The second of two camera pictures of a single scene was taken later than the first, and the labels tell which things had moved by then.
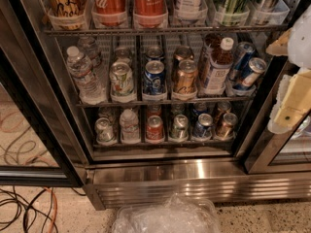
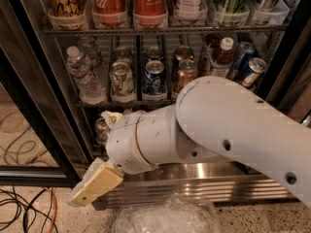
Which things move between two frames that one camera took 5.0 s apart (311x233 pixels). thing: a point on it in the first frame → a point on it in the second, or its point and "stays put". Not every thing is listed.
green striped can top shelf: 233,1 stays put
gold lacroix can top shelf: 68,6 stays put
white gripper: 301,41 → 122,145
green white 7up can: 121,81 stays put
